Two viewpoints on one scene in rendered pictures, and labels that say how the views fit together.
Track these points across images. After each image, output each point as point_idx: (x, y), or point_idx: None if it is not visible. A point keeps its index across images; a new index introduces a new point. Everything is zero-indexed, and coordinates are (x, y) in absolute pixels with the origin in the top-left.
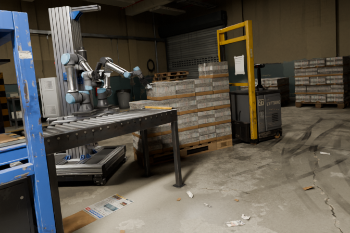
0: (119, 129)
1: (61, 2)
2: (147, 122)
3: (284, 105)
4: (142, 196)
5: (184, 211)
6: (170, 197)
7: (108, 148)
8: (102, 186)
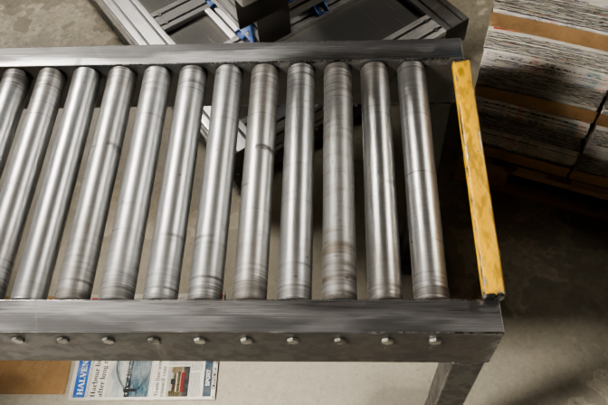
0: (12, 349)
1: None
2: (212, 348)
3: None
4: (262, 392)
5: None
6: None
7: None
8: (234, 201)
